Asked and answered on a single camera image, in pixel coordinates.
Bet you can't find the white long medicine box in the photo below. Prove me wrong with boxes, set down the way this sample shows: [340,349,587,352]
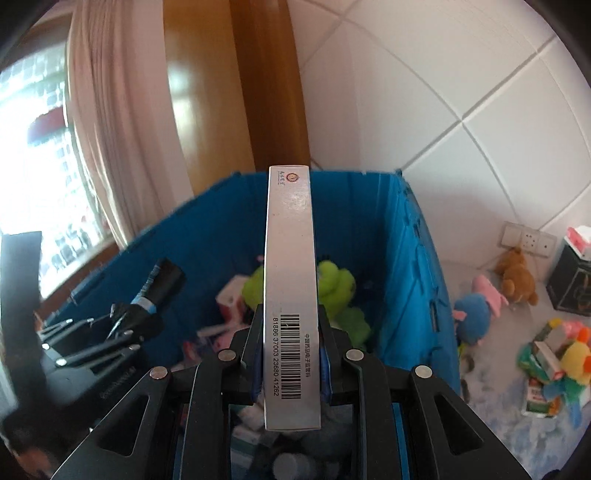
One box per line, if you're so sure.
[263,165,322,432]

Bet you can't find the green medicine box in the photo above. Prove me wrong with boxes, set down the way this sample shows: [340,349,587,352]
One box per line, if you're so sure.
[521,378,561,419]

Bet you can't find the yellow green duck plush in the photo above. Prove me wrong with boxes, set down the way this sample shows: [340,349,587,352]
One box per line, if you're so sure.
[543,327,590,429]

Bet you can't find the pink pig plush in crate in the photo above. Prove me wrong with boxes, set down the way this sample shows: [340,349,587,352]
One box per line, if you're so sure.
[197,322,249,352]

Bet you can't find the green frog plush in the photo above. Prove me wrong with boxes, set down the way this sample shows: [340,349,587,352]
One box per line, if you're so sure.
[241,260,373,349]

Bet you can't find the blue pink pig plush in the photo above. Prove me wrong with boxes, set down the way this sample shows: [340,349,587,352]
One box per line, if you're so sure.
[452,275,509,346]

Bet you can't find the red white small box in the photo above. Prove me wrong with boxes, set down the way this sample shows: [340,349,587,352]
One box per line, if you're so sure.
[215,275,249,323]

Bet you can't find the green wipes packet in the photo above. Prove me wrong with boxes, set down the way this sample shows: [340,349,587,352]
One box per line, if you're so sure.
[517,343,550,384]

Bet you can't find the blue plastic storage crate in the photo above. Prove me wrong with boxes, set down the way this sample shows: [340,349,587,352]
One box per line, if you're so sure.
[56,172,460,396]

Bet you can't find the brown teddy bear plush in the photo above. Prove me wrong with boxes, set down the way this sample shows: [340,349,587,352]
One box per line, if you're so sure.
[494,247,539,306]

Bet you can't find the black gift bag box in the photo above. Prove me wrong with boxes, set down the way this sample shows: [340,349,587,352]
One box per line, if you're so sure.
[546,244,591,317]

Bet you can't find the pink tissue pack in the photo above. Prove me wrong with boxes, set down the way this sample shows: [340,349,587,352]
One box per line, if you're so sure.
[565,225,591,261]

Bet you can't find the pink sheer curtain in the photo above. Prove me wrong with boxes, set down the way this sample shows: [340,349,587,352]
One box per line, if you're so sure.
[66,1,193,247]

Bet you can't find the white wall socket panel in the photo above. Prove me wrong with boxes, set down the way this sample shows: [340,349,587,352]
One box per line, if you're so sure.
[499,222,557,258]

